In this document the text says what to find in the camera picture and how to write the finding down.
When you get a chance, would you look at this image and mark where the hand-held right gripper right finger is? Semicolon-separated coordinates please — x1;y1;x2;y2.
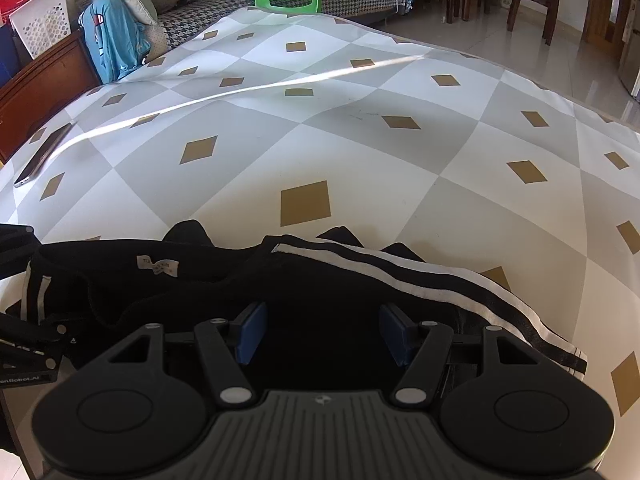
378;304;541;407

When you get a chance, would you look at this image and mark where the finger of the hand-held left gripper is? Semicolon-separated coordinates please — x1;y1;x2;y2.
0;224;38;266
0;310;68;348

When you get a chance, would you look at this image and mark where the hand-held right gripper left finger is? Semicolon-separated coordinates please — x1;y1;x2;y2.
107;301;268;408

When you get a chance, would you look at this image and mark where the grey smartphone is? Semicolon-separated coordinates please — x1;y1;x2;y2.
13;122;75;188

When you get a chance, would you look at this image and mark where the brown wooden cabinet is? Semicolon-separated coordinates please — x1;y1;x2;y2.
0;30;101;161

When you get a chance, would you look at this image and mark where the diamond patterned tablecloth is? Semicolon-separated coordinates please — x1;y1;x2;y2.
0;6;640;441

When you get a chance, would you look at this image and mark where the white perforated basket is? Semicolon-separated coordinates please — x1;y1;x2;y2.
9;0;71;61

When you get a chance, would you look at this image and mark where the blue printed pyjama top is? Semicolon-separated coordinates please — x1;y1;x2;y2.
80;0;151;85

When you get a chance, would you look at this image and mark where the houndstooth sofa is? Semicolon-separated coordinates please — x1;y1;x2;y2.
145;0;416;53

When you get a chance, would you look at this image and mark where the wooden chair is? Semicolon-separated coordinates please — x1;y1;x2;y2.
506;0;568;46

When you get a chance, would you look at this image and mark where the grey refrigerator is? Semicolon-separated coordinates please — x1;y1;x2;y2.
617;25;640;96

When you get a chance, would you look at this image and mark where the wooden door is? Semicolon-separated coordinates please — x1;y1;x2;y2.
582;0;633;48

